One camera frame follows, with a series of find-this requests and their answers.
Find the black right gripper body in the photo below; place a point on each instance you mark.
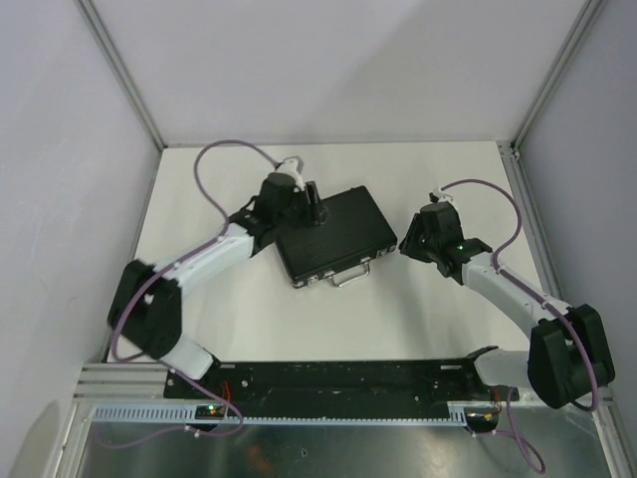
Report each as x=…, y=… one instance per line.
x=418, y=244

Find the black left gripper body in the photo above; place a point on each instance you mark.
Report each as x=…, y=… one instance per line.
x=299, y=215

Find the black poker chip case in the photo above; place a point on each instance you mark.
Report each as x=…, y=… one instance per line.
x=355, y=233

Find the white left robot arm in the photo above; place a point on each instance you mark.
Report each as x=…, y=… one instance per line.
x=147, y=308

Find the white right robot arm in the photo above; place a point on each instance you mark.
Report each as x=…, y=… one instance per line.
x=568, y=357

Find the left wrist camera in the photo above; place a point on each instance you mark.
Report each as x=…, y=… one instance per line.
x=293, y=167

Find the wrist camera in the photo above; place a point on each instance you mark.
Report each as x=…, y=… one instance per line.
x=293, y=167
x=438, y=195

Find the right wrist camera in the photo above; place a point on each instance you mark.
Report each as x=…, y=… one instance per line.
x=438, y=195

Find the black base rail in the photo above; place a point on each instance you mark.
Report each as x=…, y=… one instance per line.
x=393, y=387

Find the white cable duct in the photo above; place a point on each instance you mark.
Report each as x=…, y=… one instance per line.
x=204, y=413

